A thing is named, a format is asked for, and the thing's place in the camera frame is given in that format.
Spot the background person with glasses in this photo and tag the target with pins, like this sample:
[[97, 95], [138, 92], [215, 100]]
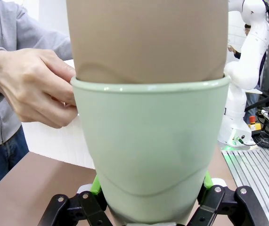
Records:
[[247, 29]]

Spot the light green plastic cup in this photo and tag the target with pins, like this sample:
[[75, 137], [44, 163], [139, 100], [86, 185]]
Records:
[[148, 141]]

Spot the person's left forearm grey sleeve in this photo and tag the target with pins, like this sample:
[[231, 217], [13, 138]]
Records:
[[49, 40]]

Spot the person's right hand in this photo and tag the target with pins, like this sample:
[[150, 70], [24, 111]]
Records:
[[30, 87]]

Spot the brown plastic cup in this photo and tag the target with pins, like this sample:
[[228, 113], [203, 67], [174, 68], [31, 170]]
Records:
[[148, 42]]

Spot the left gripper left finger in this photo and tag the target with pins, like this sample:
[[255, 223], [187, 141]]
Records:
[[84, 209]]

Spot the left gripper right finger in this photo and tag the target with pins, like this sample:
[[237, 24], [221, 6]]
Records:
[[221, 209]]

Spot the person's blue jeans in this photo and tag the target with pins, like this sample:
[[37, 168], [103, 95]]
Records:
[[2, 164]]

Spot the slotted aluminium base plate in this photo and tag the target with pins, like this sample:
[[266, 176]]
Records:
[[261, 169]]

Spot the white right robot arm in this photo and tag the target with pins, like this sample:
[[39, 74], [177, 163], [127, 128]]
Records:
[[249, 66]]

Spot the yellow emergency stop box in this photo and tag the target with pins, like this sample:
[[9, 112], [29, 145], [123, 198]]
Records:
[[255, 126]]

